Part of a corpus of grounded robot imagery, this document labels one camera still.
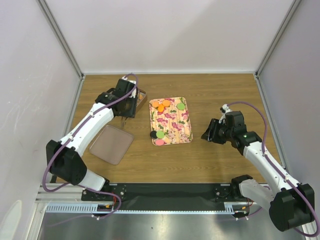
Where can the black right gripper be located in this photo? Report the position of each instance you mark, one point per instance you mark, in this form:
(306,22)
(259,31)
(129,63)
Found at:
(210,133)

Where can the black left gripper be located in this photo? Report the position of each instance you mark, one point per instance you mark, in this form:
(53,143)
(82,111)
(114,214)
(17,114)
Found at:
(131,113)

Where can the rose gold tin lid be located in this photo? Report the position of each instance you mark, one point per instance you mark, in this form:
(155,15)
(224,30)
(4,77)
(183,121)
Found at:
(111,144)

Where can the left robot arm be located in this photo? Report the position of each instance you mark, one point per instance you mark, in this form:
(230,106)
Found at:
(64,157)

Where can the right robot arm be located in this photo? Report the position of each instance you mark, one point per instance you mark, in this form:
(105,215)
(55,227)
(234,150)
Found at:
(289,203)

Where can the rose gold cookie tin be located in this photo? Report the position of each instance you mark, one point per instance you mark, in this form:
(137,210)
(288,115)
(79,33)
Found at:
(141,102)

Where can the orange leaf cookie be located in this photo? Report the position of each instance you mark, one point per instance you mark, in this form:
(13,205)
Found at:
(155,104)

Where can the orange squirrel cookie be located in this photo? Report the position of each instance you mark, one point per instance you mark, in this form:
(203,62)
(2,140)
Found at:
(161,108)

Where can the black sandwich cookie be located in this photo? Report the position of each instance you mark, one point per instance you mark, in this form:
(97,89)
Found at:
(153,134)

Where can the floral serving tray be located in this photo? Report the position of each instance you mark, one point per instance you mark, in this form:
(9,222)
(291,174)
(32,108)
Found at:
(175,123)

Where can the green sandwich cookie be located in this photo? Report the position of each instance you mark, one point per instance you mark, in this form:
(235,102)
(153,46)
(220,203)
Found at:
(181,106)
(160,134)

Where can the pink sandwich cookie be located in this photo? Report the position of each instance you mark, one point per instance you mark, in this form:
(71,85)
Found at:
(159,142)

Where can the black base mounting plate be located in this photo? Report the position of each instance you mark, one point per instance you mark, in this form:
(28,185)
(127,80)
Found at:
(176,196)

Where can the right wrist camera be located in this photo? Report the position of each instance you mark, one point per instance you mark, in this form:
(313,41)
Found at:
(224,109)

